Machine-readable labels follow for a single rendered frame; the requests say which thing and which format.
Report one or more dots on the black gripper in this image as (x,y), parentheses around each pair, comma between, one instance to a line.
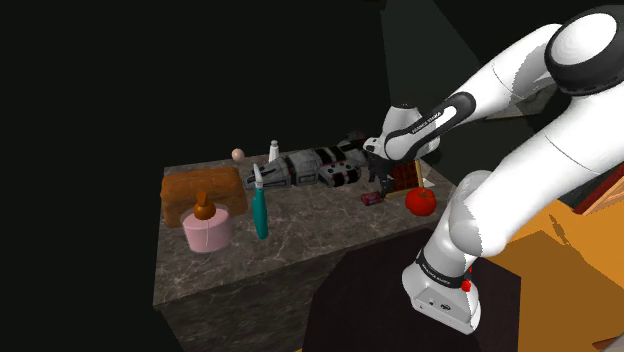
(378,168)

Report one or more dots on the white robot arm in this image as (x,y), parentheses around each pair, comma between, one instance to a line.
(526,175)

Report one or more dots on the small red can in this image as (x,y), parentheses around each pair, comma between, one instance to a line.
(371,198)

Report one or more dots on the red wooden framed board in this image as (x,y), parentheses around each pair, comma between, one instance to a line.
(407,178)

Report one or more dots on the red tomato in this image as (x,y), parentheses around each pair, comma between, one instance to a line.
(420,201)

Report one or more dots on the grey toy spaceship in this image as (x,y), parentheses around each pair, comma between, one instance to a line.
(312,168)

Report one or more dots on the dark robot stand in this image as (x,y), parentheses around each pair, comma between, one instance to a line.
(380,302)

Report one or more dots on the white salt shaker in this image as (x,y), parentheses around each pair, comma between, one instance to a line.
(273,151)

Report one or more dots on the small beige ball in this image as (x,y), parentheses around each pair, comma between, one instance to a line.
(238,154)

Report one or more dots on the pink jar with brown stopper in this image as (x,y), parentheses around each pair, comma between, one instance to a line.
(207,231)

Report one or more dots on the brown bread loaf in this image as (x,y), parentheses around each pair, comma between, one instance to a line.
(195,190)

